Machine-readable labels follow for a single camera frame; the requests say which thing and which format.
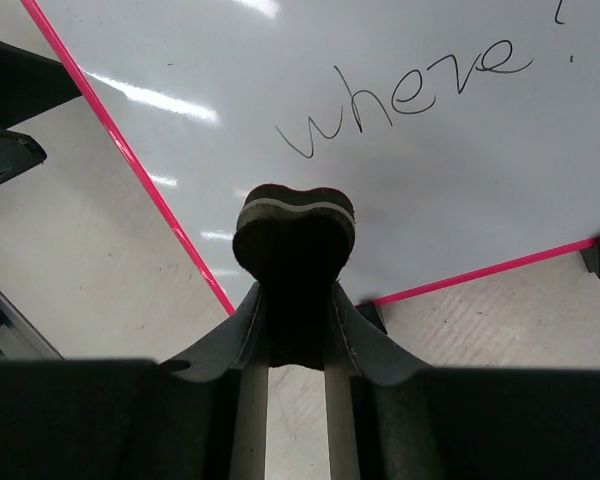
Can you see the black whiteboard clip lower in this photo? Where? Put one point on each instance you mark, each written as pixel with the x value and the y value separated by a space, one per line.
pixel 372 313

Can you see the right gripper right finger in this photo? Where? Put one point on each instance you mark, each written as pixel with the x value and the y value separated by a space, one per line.
pixel 392 416

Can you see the aluminium mounting rail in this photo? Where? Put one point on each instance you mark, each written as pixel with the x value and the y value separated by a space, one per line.
pixel 19 339

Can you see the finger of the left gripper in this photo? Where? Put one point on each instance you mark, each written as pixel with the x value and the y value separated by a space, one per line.
pixel 18 153
pixel 31 84

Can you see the black bone-shaped eraser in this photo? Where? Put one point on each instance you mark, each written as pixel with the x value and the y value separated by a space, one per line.
pixel 295 244

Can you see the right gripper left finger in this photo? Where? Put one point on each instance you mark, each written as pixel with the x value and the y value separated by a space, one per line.
pixel 200 415

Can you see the pink framed whiteboard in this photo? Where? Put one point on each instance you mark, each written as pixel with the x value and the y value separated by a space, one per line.
pixel 465 133

